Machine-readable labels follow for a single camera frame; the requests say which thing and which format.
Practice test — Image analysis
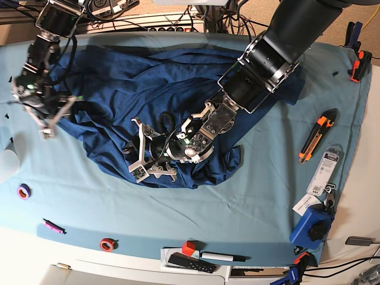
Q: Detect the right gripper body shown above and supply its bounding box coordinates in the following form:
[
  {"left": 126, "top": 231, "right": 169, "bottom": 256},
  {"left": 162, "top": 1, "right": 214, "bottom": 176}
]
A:
[{"left": 22, "top": 94, "right": 83, "bottom": 131}]

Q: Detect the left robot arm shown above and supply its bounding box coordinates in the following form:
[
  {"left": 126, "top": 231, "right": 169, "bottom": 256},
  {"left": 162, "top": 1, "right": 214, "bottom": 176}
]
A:
[{"left": 125, "top": 1, "right": 351, "bottom": 182}]

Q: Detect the orange black clamp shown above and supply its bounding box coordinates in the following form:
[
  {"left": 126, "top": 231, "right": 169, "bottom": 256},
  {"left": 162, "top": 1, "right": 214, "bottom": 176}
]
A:
[{"left": 349, "top": 50, "right": 372, "bottom": 83}]

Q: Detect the white translucent cup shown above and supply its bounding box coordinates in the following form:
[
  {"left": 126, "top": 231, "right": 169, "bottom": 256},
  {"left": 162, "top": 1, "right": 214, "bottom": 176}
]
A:
[{"left": 0, "top": 149, "right": 20, "bottom": 183}]

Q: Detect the blue box with knob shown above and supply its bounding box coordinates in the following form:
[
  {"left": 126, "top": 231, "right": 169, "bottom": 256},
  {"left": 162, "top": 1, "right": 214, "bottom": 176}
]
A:
[{"left": 289, "top": 206, "right": 334, "bottom": 250}]

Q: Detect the black remote control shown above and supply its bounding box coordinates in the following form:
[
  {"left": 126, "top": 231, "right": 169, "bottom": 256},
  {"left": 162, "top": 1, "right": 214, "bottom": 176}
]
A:
[{"left": 168, "top": 252, "right": 217, "bottom": 274}]

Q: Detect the purple tape roll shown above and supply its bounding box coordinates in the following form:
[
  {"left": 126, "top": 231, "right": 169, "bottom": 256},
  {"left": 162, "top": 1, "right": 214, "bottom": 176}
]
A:
[{"left": 17, "top": 183, "right": 31, "bottom": 200}]

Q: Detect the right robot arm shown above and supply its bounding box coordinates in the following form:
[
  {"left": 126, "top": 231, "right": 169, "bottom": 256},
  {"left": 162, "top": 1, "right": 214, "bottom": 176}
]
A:
[{"left": 11, "top": 1, "right": 86, "bottom": 139}]

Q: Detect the blue black clamp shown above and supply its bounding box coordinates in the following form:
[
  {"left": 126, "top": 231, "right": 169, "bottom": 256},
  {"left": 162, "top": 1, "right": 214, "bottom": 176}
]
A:
[{"left": 343, "top": 21, "right": 363, "bottom": 48}]

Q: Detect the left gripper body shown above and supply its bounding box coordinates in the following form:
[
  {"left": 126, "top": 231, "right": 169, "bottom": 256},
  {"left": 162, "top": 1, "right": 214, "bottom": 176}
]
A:
[{"left": 132, "top": 117, "right": 177, "bottom": 181}]

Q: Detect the light blue table cloth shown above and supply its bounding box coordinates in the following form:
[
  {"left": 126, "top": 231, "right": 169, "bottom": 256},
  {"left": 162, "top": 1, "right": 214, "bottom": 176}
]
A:
[{"left": 1, "top": 43, "right": 372, "bottom": 266}]

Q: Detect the orange black utility knife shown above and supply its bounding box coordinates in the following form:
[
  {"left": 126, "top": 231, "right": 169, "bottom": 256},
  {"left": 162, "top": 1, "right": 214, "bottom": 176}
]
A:
[{"left": 298, "top": 108, "right": 338, "bottom": 164}]

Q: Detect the red tape roll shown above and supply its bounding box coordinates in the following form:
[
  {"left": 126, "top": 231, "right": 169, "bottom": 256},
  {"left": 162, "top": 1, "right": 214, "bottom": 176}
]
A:
[{"left": 99, "top": 238, "right": 118, "bottom": 252}]

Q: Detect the grey adapter box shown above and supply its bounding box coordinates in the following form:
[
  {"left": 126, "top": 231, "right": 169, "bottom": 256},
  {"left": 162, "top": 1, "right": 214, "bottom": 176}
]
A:
[{"left": 345, "top": 236, "right": 373, "bottom": 246}]

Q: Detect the white black marker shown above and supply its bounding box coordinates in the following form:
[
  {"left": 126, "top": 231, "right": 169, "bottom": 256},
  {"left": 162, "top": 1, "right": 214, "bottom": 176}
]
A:
[{"left": 199, "top": 252, "right": 247, "bottom": 262}]

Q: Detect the pink marker pen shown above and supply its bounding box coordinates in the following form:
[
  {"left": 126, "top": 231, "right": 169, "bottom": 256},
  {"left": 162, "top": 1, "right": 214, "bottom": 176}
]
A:
[{"left": 42, "top": 218, "right": 66, "bottom": 235}]

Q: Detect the blue orange bottom clamp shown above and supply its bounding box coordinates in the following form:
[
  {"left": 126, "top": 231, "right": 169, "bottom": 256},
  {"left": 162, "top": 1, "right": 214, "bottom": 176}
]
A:
[{"left": 270, "top": 252, "right": 312, "bottom": 285}]

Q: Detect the blue t-shirt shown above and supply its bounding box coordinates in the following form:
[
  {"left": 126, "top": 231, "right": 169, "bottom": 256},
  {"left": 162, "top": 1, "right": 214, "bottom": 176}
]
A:
[{"left": 57, "top": 45, "right": 305, "bottom": 189}]

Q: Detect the packaged tool blister card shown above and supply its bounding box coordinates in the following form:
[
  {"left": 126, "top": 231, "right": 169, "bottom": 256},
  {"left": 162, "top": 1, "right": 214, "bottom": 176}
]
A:
[{"left": 306, "top": 144, "right": 343, "bottom": 197}]

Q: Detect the white paper tag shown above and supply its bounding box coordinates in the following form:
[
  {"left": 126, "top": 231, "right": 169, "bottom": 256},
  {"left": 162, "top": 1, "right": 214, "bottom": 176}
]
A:
[{"left": 292, "top": 194, "right": 322, "bottom": 216}]

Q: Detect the power strip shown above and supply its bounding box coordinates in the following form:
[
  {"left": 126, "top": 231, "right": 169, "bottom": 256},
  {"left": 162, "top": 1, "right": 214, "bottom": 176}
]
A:
[{"left": 77, "top": 12, "right": 205, "bottom": 34}]

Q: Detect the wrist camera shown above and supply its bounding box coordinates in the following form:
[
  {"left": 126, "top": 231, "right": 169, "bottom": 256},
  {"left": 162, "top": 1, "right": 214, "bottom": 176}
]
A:
[
  {"left": 39, "top": 128, "right": 56, "bottom": 141},
  {"left": 128, "top": 161, "right": 150, "bottom": 183}
]

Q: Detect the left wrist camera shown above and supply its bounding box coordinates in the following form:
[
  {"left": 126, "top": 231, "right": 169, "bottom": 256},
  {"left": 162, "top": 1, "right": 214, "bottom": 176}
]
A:
[{"left": 128, "top": 161, "right": 150, "bottom": 183}]

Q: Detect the red cube block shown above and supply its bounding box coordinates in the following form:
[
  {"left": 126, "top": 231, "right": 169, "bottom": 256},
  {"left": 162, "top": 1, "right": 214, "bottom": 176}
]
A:
[{"left": 182, "top": 240, "right": 197, "bottom": 257}]

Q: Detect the metal keys carabiner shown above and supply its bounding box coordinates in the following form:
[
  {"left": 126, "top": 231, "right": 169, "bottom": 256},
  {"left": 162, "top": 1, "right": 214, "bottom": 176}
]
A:
[{"left": 324, "top": 183, "right": 336, "bottom": 214}]

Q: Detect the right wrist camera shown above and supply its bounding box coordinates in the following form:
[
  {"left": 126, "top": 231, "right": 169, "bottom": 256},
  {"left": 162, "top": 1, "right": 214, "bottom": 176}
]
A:
[{"left": 39, "top": 128, "right": 56, "bottom": 141}]

